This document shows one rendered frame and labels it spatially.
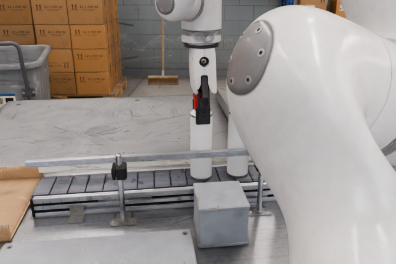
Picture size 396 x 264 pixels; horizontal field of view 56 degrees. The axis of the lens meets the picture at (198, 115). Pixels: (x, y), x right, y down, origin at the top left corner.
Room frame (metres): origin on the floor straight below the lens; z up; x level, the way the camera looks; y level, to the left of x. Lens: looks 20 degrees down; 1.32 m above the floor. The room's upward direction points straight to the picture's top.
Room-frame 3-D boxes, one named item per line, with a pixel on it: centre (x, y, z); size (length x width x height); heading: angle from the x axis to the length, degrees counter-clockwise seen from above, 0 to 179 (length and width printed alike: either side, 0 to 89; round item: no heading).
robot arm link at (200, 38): (0.80, -0.01, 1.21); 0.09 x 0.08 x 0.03; 7
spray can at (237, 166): (0.81, -0.10, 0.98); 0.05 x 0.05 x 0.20
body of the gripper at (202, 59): (0.80, -0.01, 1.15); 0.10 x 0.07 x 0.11; 7
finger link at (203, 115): (0.76, -0.01, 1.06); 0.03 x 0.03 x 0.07; 7
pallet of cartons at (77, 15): (4.34, 1.52, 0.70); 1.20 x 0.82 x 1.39; 91
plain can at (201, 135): (0.80, -0.01, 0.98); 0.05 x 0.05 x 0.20
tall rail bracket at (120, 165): (0.70, 0.16, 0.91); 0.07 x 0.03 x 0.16; 7
